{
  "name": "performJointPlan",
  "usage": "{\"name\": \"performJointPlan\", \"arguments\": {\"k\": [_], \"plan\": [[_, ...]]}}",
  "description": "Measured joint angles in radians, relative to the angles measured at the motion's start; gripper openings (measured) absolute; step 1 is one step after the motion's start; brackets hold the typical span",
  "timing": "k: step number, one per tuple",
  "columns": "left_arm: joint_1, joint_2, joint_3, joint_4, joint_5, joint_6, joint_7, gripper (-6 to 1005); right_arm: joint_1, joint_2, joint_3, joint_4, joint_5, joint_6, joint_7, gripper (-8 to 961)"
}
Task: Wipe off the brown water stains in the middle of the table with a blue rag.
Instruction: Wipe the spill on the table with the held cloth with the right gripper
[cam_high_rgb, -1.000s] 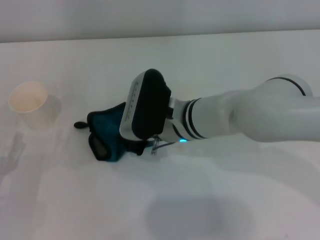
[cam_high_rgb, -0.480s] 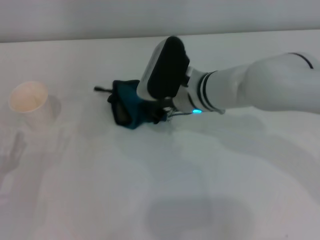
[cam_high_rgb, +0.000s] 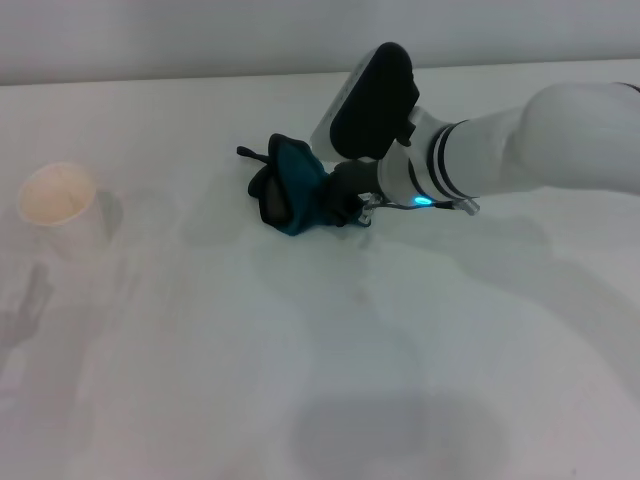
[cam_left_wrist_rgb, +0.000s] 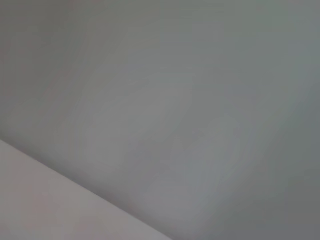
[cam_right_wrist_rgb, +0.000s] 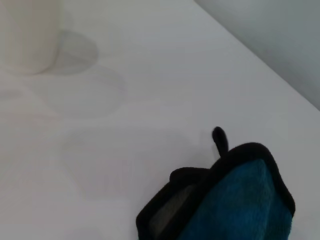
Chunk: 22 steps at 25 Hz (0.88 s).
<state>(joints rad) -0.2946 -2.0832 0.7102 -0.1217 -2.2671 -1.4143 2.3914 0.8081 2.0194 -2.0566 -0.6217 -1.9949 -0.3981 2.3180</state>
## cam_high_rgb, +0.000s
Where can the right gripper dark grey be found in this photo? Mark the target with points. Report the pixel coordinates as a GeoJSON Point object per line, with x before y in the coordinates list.
{"type": "Point", "coordinates": [355, 179]}

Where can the blue rag with black trim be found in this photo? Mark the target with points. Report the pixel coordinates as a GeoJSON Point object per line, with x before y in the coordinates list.
{"type": "Point", "coordinates": [297, 185]}

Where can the white paper cup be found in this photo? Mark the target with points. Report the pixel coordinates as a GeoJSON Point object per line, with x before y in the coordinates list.
{"type": "Point", "coordinates": [65, 215]}

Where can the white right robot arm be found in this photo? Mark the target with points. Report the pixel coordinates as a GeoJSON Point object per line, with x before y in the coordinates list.
{"type": "Point", "coordinates": [525, 145]}

